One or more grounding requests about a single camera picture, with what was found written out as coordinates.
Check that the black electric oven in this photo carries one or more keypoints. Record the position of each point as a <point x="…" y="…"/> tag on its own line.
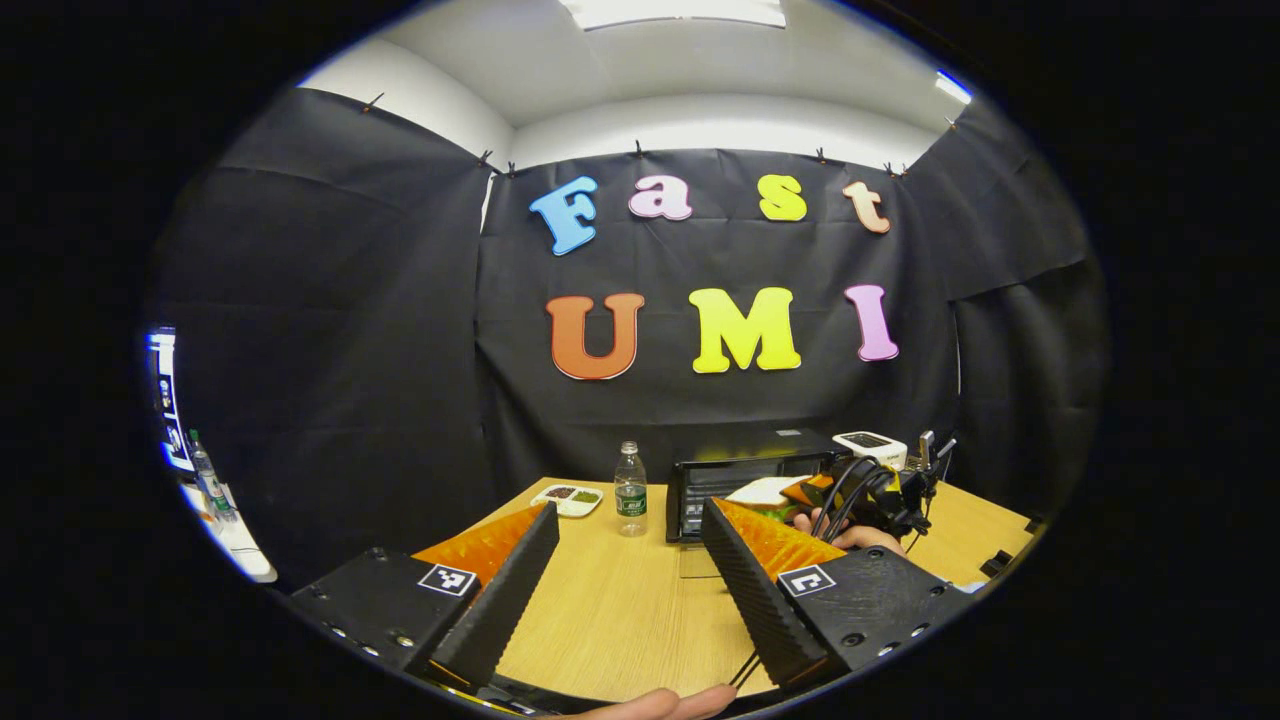
<point x="740" y="465"/>

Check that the monitor screen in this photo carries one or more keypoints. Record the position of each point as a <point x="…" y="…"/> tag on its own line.
<point x="165" y="400"/>

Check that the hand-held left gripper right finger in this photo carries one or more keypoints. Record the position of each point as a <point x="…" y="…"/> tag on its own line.
<point x="760" y="600"/>

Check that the white toaster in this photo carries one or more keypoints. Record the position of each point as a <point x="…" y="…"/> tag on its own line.
<point x="868" y="445"/>

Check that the sandwich with lettuce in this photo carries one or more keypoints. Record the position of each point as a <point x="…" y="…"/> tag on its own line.
<point x="765" y="492"/>

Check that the small ceiling light panel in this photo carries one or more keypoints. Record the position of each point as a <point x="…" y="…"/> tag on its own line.
<point x="953" y="88"/>

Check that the clear plastic water bottle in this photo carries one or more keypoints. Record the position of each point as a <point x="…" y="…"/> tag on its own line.
<point x="631" y="500"/>

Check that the green label bottle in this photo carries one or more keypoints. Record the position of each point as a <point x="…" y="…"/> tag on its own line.
<point x="208" y="485"/>

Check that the metal utensil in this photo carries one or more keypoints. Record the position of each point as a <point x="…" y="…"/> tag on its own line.
<point x="946" y="447"/>

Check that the large ceiling light panel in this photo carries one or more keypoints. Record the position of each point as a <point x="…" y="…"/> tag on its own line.
<point x="670" y="12"/>

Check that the white side table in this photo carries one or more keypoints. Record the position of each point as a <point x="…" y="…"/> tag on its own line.
<point x="245" y="555"/>

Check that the black backdrop cloth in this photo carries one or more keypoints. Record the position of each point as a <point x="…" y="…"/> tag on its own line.
<point x="400" y="350"/>

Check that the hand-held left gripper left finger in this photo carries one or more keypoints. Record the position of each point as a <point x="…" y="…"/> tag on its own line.
<point x="500" y="600"/>

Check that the white divided snack dish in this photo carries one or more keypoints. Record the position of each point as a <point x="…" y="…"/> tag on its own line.
<point x="565" y="500"/>

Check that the small black block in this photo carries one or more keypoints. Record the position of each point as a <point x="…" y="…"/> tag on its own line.
<point x="996" y="564"/>

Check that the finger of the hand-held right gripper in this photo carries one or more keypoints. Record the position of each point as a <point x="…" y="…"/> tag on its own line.
<point x="810" y="490"/>

